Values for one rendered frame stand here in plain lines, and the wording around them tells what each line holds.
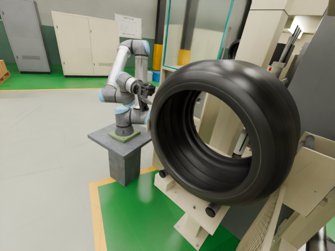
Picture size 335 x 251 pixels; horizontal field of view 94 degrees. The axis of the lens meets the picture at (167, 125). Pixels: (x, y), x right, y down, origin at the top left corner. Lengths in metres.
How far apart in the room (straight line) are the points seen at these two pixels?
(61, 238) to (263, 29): 1.92
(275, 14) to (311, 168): 0.62
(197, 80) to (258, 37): 0.41
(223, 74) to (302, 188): 0.62
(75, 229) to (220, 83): 1.64
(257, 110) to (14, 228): 1.96
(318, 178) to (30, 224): 2.00
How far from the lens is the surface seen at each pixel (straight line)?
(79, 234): 1.76
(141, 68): 1.46
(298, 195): 0.94
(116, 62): 1.33
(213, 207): 0.76
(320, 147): 1.02
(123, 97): 1.06
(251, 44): 0.86
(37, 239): 1.86
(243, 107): 0.48
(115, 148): 1.50
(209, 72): 0.52
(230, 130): 0.95
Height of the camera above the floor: 1.51
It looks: 29 degrees down
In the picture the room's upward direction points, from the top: 8 degrees clockwise
